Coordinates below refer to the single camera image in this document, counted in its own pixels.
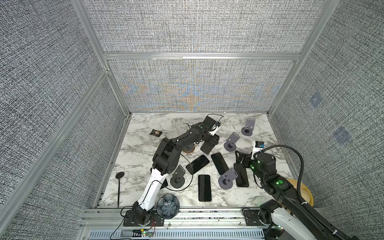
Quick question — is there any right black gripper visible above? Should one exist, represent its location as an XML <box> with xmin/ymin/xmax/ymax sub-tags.
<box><xmin>235</xmin><ymin>149</ymin><xmax>267</xmax><ymax>185</ymax></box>

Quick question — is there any blue case phone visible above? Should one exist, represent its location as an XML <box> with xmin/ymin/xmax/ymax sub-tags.
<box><xmin>211</xmin><ymin>153</ymin><xmax>229</xmax><ymax>176</ymax></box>

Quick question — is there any purple case phone wooden stand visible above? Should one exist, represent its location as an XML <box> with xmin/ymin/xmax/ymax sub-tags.
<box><xmin>201</xmin><ymin>140</ymin><xmax>218</xmax><ymax>155</ymax></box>

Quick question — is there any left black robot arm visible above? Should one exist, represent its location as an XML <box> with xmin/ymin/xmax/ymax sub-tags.
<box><xmin>132</xmin><ymin>115</ymin><xmax>221</xmax><ymax>226</ymax></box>

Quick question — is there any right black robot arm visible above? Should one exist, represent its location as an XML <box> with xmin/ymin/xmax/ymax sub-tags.
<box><xmin>235</xmin><ymin>146</ymin><xmax>357</xmax><ymax>240</ymax></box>

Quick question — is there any middle purple phone stand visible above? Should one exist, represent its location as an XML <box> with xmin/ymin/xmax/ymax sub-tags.
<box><xmin>224</xmin><ymin>132</ymin><xmax>240</xmax><ymax>152</ymax></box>

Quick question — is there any wooden base phone stand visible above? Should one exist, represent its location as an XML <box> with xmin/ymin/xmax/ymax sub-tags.
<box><xmin>183</xmin><ymin>144</ymin><xmax>196</xmax><ymax>154</ymax></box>

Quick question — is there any front right purple stand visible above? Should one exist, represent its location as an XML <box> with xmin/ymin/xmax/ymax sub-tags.
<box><xmin>218</xmin><ymin>168</ymin><xmax>238</xmax><ymax>190</ymax></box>

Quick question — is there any far right purple stand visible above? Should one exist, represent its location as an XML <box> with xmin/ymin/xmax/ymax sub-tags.
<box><xmin>241</xmin><ymin>118</ymin><xmax>256</xmax><ymax>137</ymax></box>

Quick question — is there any front left grey stand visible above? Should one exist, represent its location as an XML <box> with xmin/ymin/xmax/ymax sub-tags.
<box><xmin>170</xmin><ymin>165</ymin><xmax>186</xmax><ymax>189</ymax></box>

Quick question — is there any left grey phone stand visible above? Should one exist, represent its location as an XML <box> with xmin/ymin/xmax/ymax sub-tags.
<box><xmin>115</xmin><ymin>172</ymin><xmax>125</xmax><ymax>208</ymax></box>

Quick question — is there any small black snack packet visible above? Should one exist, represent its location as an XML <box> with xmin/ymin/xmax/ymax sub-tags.
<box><xmin>150</xmin><ymin>129</ymin><xmax>163</xmax><ymax>137</ymax></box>

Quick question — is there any yellow bamboo steamer basket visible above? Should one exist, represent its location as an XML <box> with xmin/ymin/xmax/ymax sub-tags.
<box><xmin>287</xmin><ymin>179</ymin><xmax>314</xmax><ymax>207</ymax></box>

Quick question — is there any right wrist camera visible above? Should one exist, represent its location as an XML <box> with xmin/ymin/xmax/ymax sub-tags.
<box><xmin>251</xmin><ymin>141</ymin><xmax>265</xmax><ymax>160</ymax></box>

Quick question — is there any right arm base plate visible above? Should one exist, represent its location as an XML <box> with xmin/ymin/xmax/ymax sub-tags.
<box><xmin>242</xmin><ymin>208</ymin><xmax>269</xmax><ymax>227</ymax></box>

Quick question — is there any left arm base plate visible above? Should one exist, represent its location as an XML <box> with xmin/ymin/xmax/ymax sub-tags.
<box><xmin>122</xmin><ymin>210</ymin><xmax>165</xmax><ymax>227</ymax></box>

